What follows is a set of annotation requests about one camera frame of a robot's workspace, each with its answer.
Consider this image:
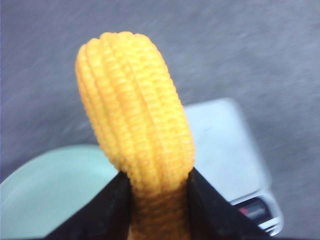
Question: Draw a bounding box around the light green oval plate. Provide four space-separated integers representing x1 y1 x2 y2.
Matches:
0 144 118 240

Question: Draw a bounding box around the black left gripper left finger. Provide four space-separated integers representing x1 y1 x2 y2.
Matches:
47 172 131 240

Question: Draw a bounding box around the silver digital kitchen scale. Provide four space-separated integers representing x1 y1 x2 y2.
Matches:
184 98 284 236

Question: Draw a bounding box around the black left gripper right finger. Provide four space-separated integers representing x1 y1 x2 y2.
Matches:
187 168 268 240

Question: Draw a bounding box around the yellow corn cob piece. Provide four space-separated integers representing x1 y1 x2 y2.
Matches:
75 31 195 240

